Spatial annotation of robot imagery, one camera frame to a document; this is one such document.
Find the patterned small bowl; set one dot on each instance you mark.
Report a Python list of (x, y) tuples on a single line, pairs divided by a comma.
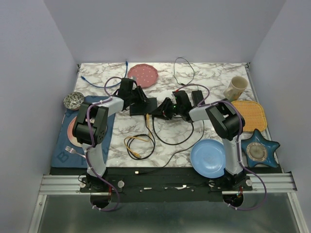
[(73, 100)]

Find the pink dotted plate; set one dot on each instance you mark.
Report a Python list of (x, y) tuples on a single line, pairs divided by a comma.
[(145, 75)]

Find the blue star-shaped dish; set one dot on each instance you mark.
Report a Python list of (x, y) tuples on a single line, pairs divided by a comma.
[(259, 150)]

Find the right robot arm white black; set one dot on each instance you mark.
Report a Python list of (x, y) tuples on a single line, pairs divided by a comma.
[(228, 125)]

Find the black network switch box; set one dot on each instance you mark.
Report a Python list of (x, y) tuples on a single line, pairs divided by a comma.
[(144, 107)]

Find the metal fork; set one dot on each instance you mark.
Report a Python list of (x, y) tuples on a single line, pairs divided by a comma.
[(73, 151)]

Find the yellow woven mat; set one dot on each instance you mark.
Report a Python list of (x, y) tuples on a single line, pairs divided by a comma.
[(253, 114)]

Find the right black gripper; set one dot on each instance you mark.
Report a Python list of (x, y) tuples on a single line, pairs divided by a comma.
[(160, 110)]

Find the aluminium mounting rail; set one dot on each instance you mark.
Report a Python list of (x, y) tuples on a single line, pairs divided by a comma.
[(72, 185)]

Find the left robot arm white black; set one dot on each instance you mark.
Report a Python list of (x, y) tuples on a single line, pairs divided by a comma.
[(91, 123)]

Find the cream ceramic mug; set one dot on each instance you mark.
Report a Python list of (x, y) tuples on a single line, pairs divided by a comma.
[(236, 87)]

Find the blue plastic plate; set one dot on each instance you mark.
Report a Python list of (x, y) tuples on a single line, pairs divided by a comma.
[(207, 157)]

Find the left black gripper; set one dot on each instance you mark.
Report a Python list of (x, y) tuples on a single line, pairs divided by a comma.
[(142, 96)]

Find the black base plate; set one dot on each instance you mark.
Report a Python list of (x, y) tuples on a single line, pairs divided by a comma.
[(125, 183)]

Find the black power adapter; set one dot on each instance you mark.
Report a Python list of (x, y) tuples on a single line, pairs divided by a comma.
[(197, 97)]

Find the pink cream plate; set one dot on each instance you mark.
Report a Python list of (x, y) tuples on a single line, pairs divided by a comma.
[(71, 131)]

